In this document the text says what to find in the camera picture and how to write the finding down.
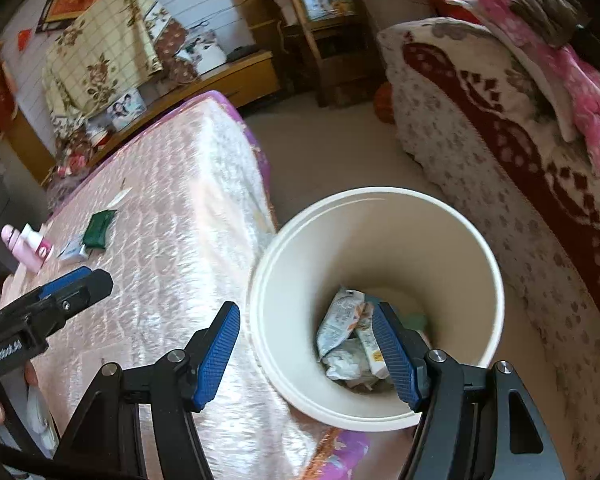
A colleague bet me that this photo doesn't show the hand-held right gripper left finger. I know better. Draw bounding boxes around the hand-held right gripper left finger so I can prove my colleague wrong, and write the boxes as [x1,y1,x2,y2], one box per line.
[52,301,242,480]

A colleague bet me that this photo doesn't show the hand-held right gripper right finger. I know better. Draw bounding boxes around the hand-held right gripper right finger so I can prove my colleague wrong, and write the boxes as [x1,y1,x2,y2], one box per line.
[371,301,568,480]

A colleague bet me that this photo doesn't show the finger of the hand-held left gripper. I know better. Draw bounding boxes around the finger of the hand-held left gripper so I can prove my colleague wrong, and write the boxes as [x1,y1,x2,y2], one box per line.
[36,266,94,302]
[42,269,115,334]

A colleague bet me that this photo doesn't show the light blue wrapper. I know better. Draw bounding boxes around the light blue wrapper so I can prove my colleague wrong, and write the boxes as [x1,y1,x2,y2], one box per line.
[316,287,369,363]

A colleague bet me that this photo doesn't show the white round waste bin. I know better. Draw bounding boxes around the white round waste bin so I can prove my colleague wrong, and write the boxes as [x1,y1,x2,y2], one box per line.
[247,187,506,432]

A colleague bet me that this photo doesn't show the blue and white medicine box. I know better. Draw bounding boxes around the blue and white medicine box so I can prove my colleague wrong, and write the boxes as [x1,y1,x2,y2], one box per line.
[59,239,90,263]

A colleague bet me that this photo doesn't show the dark green wrapper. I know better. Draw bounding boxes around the dark green wrapper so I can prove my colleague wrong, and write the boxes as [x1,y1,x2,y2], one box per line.
[82,209,119,250]

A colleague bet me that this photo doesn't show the pink bottle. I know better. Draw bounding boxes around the pink bottle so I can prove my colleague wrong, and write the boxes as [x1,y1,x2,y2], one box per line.
[1,224,43,275]

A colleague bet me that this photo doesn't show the white paper strip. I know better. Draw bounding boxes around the white paper strip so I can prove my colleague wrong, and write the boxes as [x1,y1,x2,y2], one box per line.
[105,187,134,211]

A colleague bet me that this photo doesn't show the pink quilted bed mattress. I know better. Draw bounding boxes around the pink quilted bed mattress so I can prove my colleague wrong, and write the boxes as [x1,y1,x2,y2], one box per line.
[0,91,372,480]

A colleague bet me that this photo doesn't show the small red trinket pile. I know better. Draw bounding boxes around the small red trinket pile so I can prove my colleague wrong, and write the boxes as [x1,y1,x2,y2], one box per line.
[55,125,112,182]

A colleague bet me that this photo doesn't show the framed couple photo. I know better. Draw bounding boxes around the framed couple photo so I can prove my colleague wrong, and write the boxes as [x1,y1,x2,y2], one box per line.
[107,87,148,131]

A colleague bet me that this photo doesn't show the sofa with patterned cover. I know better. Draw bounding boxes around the sofa with patterned cover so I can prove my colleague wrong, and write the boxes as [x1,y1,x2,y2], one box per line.
[376,16,600,480]

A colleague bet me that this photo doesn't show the cream floral blanket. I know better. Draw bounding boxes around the cream floral blanket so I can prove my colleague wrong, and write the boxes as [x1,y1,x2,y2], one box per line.
[42,0,164,147]

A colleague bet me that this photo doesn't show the brown floral quilt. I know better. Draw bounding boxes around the brown floral quilt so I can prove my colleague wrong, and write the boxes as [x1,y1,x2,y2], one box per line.
[152,2,202,84]

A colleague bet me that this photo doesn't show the wooden headboard cabinet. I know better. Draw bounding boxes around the wooden headboard cabinet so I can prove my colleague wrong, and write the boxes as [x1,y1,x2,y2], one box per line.
[87,50,282,166]

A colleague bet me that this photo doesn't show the white printed photo panel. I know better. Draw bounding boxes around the white printed photo panel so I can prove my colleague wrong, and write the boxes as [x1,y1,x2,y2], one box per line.
[177,30,227,74]

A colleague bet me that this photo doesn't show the wooden shelf rack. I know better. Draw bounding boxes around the wooden shelf rack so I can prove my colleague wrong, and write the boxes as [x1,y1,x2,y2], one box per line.
[259,0,382,109]

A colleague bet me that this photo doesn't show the pink floral blanket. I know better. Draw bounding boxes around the pink floral blanket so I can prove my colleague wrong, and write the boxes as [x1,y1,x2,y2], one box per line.
[455,0,600,177]

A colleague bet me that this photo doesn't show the colourful printed box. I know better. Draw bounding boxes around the colourful printed box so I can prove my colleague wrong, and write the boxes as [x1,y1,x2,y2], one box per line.
[300,0,357,22]

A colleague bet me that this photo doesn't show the grey brown cloth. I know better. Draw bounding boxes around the grey brown cloth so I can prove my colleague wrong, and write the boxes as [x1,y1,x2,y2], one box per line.
[509,0,587,49]

